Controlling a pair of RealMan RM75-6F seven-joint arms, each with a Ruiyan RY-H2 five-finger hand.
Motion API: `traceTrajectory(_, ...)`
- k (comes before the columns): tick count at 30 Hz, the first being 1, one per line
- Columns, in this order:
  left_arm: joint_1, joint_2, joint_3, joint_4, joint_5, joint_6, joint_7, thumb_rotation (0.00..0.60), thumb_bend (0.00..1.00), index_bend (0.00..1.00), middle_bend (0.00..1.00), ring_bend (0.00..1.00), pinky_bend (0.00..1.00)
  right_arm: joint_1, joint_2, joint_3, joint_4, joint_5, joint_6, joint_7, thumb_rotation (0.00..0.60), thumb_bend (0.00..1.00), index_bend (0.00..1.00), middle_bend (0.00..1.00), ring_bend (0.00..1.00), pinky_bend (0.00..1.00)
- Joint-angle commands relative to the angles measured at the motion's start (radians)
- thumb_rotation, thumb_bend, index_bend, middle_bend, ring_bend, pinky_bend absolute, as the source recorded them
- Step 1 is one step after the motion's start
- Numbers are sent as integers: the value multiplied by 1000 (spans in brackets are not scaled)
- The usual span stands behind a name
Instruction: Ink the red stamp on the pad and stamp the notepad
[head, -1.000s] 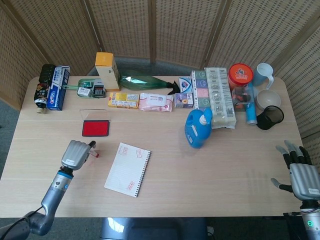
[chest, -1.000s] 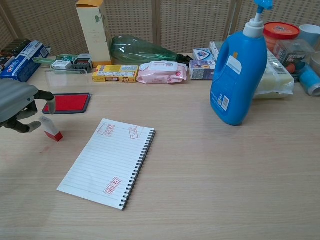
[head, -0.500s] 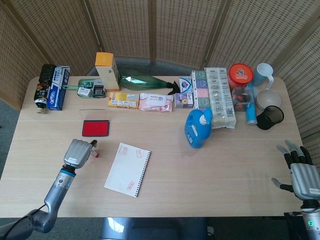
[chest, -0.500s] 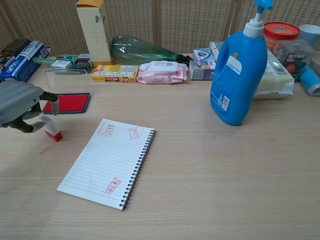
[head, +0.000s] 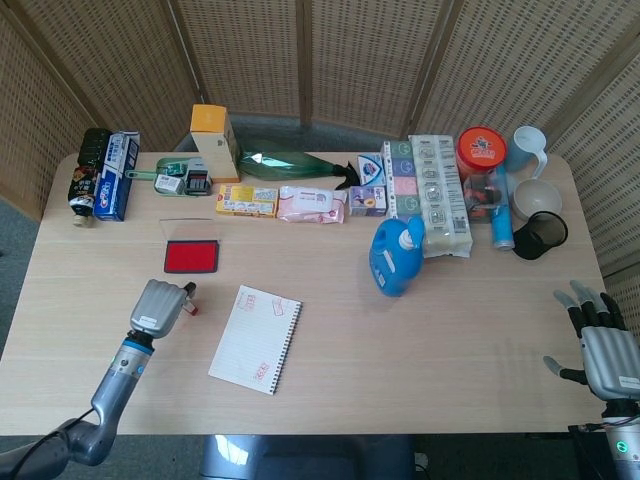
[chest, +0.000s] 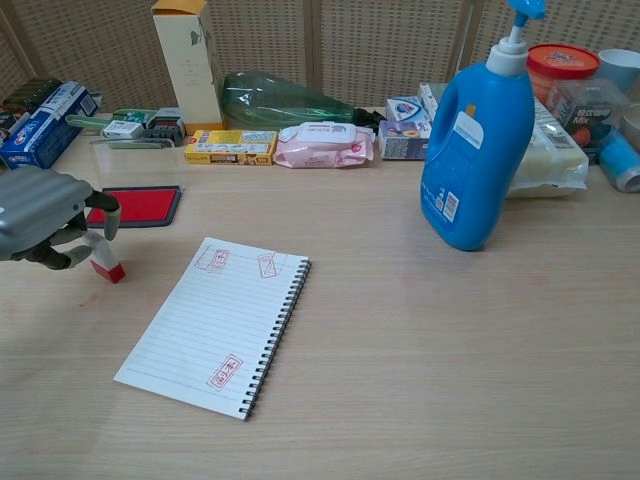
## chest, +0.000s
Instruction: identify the red ink pad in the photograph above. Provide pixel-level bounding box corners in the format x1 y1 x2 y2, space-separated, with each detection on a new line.
85 139 185 229

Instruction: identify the blue toothpaste box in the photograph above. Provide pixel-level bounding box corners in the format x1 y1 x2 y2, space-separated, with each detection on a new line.
0 80 104 170

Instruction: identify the green plastic spray bottle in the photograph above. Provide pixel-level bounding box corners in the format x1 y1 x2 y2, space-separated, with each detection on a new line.
221 71 386 130

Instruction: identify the blue cylindrical tube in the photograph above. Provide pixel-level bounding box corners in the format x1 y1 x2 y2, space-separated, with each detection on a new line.
598 128 640 194

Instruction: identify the light blue mug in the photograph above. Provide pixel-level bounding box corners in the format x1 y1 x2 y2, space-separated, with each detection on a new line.
597 48 640 96

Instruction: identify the blue white soap box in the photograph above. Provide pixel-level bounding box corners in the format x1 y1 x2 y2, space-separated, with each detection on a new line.
385 96 432 126

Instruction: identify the tall cream yellow box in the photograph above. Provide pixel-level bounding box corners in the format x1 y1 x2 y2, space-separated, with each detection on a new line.
150 0 225 136

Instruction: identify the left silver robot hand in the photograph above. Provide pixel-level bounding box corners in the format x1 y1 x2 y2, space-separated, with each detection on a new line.
0 167 122 271

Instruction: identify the clear plastic snack box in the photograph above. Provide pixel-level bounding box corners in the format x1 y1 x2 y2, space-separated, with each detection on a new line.
545 78 631 164

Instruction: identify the orange lidded jar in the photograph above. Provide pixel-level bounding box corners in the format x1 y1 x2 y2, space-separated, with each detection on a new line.
526 43 601 104

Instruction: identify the pink wet wipes pack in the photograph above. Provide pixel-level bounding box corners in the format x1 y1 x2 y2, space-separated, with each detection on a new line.
272 120 376 170

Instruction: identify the small red stamp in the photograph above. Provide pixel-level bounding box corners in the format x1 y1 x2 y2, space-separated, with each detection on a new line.
85 233 127 285

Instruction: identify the white spiral lined notebook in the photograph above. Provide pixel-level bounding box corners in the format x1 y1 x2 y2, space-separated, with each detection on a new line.
113 236 312 422

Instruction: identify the small purple box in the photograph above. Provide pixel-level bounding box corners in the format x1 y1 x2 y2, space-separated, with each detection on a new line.
377 118 432 161

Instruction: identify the long white clear-wrapped pack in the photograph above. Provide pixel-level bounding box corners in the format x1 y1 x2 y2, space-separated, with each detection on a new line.
504 97 590 200

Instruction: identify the beige bowl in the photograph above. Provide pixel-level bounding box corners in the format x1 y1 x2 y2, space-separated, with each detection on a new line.
619 103 640 136

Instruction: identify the blue detergent pump bottle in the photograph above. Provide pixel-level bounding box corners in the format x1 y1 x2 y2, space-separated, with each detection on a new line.
419 0 547 252

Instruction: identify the wooden perforated folding screen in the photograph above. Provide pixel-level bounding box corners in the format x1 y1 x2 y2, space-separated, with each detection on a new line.
0 0 640 114

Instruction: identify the yellow flat box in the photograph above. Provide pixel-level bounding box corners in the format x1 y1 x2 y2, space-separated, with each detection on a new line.
183 129 279 167

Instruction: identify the small white green box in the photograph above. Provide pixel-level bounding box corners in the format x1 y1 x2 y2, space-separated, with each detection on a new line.
101 119 143 140

